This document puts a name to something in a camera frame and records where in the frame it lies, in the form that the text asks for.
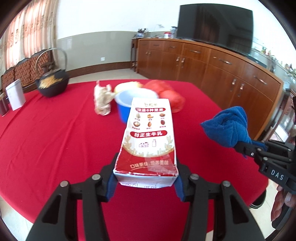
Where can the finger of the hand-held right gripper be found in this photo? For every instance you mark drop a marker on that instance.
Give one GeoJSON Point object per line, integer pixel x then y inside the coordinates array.
{"type": "Point", "coordinates": [248, 150]}
{"type": "Point", "coordinates": [282, 144]}

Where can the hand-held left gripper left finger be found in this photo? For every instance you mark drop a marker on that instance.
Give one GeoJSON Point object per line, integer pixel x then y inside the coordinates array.
{"type": "Point", "coordinates": [111, 186]}

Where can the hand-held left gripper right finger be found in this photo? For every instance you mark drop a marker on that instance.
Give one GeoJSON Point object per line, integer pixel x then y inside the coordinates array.
{"type": "Point", "coordinates": [180, 187]}

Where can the blue cloth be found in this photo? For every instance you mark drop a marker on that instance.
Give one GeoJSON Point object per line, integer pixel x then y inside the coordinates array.
{"type": "Point", "coordinates": [226, 127]}

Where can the red and white carton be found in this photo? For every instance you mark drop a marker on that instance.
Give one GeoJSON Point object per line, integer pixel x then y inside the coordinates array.
{"type": "Point", "coordinates": [148, 139]}

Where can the blue plastic cup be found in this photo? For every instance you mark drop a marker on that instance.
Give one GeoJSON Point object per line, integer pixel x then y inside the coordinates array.
{"type": "Point", "coordinates": [123, 106]}

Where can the beige paper wrapper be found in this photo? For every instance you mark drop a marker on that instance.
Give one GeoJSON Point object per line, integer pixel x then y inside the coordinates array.
{"type": "Point", "coordinates": [103, 99]}

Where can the red mesh bag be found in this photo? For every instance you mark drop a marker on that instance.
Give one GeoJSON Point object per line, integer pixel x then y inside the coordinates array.
{"type": "Point", "coordinates": [173, 95]}

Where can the yellow wrapper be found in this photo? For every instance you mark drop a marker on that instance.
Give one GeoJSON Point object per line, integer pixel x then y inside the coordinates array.
{"type": "Point", "coordinates": [127, 87]}

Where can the person's right hand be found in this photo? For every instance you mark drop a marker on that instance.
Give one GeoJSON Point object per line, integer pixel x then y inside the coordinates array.
{"type": "Point", "coordinates": [281, 204]}

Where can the red tablecloth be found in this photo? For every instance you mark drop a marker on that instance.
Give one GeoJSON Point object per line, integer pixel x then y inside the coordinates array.
{"type": "Point", "coordinates": [57, 139]}

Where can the wooden sideboard cabinet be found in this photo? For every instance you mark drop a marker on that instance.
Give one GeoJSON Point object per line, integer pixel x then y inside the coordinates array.
{"type": "Point", "coordinates": [208, 76]}

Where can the black set-top box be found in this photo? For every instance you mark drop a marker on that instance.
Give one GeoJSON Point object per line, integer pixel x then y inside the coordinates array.
{"type": "Point", "coordinates": [259, 61]}

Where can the row of small bottles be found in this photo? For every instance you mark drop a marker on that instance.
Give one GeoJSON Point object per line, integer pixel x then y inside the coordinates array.
{"type": "Point", "coordinates": [277, 58]}

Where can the black cast iron teapot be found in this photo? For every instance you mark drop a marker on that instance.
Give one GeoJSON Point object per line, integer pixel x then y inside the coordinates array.
{"type": "Point", "coordinates": [52, 83]}

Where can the black flat television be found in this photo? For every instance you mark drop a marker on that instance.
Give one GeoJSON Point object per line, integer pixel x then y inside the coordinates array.
{"type": "Point", "coordinates": [215, 25]}

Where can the white tin box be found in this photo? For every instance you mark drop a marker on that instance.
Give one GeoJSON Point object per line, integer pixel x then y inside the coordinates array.
{"type": "Point", "coordinates": [15, 95]}

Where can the small wooden side table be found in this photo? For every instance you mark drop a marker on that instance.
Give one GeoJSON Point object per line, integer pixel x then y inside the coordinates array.
{"type": "Point", "coordinates": [134, 53]}

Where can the dark brown jar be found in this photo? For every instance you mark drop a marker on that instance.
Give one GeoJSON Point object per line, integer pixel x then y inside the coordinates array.
{"type": "Point", "coordinates": [3, 105]}

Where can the clear glass bottle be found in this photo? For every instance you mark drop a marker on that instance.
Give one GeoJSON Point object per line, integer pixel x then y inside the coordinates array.
{"type": "Point", "coordinates": [173, 32]}

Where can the white jar red label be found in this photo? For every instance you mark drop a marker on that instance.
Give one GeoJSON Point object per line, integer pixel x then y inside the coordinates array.
{"type": "Point", "coordinates": [167, 35]}

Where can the carved wooden bench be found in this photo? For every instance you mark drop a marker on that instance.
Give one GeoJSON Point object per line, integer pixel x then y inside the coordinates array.
{"type": "Point", "coordinates": [23, 71]}

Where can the small potted succulent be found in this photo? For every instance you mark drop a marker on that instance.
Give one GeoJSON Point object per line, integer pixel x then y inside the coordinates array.
{"type": "Point", "coordinates": [141, 34]}

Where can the patterned beige curtain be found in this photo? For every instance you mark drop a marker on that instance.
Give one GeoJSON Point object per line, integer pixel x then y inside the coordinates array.
{"type": "Point", "coordinates": [27, 32]}

